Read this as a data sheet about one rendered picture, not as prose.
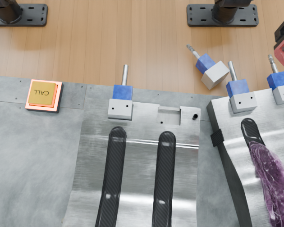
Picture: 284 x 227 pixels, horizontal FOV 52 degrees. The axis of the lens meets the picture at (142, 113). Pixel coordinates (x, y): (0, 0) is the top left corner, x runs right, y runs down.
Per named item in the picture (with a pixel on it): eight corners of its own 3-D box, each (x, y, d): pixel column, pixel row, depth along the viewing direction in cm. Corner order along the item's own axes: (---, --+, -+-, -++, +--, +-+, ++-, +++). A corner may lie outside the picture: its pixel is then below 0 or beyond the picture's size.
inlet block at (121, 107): (116, 70, 71) (114, 59, 66) (136, 71, 71) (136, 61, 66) (110, 121, 67) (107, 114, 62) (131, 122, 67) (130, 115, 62)
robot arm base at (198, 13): (269, 9, 74) (266, -14, 76) (192, 8, 74) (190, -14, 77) (258, 27, 82) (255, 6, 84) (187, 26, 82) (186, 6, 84)
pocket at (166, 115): (157, 109, 69) (158, 103, 65) (179, 111, 69) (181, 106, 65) (155, 127, 68) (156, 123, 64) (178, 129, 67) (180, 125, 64)
